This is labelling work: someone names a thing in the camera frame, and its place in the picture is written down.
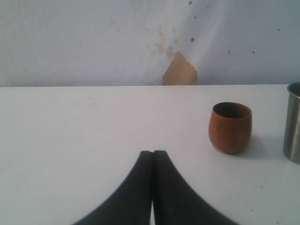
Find brown wooden cup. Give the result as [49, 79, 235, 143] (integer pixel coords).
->
[208, 102, 252, 154]

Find stainless steel cup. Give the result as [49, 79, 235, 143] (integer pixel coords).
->
[283, 82, 300, 165]

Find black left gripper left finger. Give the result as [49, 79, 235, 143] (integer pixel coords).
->
[76, 151, 154, 225]

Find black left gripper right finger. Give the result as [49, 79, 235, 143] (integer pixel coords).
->
[153, 150, 231, 225]

